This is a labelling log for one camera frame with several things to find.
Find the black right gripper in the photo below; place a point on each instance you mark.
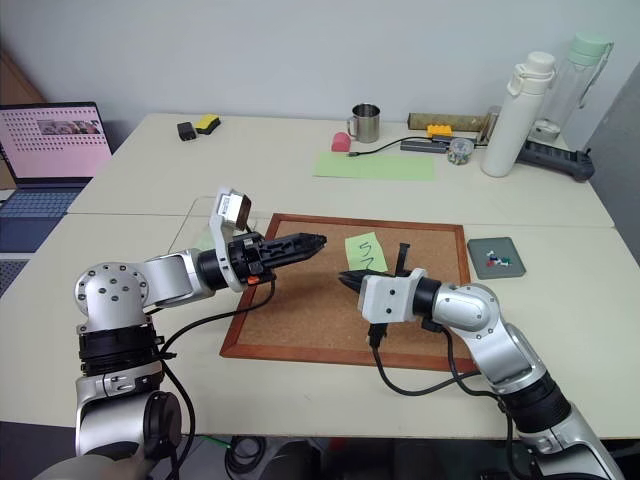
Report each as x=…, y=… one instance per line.
x=382, y=274

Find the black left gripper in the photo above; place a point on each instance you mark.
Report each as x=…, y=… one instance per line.
x=250, y=260

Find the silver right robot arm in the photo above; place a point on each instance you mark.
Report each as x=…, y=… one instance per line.
x=480, y=315

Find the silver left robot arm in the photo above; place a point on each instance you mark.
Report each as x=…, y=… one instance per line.
x=165, y=277

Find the green sticky note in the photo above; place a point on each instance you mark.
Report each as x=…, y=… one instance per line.
x=365, y=252

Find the gray flat tray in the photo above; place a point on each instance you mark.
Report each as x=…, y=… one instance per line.
x=500, y=247

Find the small black box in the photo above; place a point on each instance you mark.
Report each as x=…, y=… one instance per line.
x=186, y=131

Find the wood framed cork board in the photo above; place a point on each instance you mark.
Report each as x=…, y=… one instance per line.
x=310, y=310

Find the light green paper sheet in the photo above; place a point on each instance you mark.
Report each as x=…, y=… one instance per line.
x=375, y=167

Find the pink eraser block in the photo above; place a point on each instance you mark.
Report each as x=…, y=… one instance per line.
x=341, y=142

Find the gray usb hub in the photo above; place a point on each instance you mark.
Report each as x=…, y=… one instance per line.
x=422, y=145

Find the steel mug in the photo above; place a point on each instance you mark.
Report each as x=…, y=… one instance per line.
x=367, y=125

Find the yellow toy brick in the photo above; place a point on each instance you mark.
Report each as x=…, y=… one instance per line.
x=440, y=130

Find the yellow black board eraser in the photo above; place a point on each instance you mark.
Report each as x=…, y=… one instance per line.
x=207, y=123

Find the brown cork roll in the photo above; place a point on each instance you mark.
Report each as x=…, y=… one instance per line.
x=450, y=121

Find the silver metal holder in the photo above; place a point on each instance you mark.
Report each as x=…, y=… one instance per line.
x=490, y=125

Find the white insulated bottle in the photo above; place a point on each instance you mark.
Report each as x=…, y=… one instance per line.
x=512, y=125

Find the black power strip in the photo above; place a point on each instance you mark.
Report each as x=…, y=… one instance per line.
x=560, y=160

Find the open laptop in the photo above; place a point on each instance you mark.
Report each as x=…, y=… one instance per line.
x=55, y=145

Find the dark gray panel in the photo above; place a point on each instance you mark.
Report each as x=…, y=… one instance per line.
x=620, y=165

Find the clear bottle green cap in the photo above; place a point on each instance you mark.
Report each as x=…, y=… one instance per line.
x=575, y=85

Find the brown wooden board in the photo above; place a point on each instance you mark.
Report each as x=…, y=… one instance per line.
x=17, y=82

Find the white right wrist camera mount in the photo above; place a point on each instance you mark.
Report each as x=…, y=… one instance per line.
x=387, y=300

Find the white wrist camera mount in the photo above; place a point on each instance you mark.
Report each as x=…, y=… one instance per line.
x=222, y=240
x=387, y=300

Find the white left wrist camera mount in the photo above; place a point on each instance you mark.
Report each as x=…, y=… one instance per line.
x=222, y=240

